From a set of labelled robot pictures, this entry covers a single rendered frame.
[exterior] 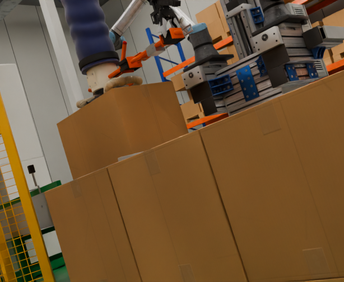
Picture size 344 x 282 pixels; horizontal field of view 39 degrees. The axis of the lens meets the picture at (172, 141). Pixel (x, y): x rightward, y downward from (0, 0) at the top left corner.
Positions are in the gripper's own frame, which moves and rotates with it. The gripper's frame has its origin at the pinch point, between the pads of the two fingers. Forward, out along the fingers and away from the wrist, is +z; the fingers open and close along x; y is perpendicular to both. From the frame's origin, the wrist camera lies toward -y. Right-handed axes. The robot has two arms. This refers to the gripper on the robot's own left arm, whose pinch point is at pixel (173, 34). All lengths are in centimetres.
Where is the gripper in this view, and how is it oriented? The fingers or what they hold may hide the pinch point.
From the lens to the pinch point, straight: 226.7
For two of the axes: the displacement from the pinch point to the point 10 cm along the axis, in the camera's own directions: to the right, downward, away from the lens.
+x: -7.2, 1.7, -6.7
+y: -6.2, 2.6, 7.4
